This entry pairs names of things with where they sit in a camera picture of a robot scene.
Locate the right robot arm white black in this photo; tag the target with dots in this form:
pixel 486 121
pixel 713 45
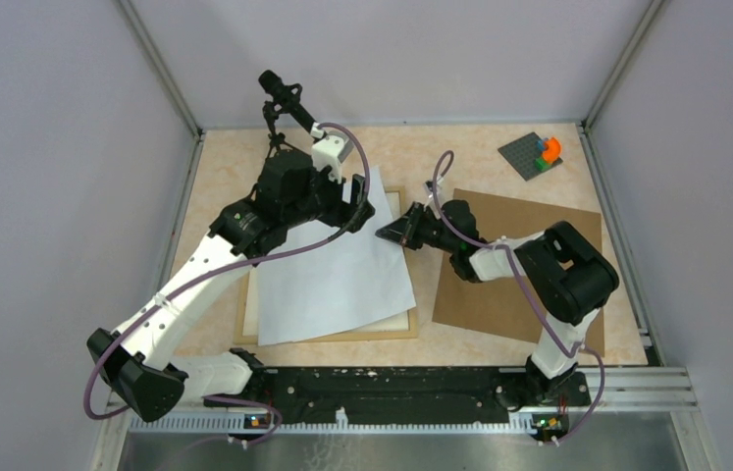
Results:
pixel 566 279

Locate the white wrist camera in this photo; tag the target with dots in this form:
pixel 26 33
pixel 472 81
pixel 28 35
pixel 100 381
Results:
pixel 432 190
pixel 329 151

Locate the black mini tripod stand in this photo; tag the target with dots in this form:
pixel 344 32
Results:
pixel 277 140

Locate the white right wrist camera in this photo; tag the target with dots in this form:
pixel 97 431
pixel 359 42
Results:
pixel 432 190

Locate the colourful toy brick stack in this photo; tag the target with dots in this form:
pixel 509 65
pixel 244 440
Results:
pixel 549 154

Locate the grey building brick baseplate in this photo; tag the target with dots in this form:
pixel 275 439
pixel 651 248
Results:
pixel 520 155

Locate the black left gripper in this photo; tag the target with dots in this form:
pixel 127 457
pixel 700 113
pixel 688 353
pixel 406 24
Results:
pixel 340 210

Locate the brown cardboard backing board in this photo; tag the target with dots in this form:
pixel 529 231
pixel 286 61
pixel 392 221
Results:
pixel 499 307

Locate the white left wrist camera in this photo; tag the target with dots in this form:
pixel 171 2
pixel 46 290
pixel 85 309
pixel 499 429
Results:
pixel 329 151

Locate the white paper sheet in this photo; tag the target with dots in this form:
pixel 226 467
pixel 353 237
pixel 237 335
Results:
pixel 358 283

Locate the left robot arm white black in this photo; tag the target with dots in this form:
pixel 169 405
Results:
pixel 135 359

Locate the aluminium front rail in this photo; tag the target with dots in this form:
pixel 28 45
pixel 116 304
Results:
pixel 623 390

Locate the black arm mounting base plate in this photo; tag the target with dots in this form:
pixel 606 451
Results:
pixel 411 395

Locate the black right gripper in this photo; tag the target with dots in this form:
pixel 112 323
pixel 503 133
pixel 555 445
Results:
pixel 416 215

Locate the black microphone orange tip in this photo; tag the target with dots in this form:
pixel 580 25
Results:
pixel 282 93

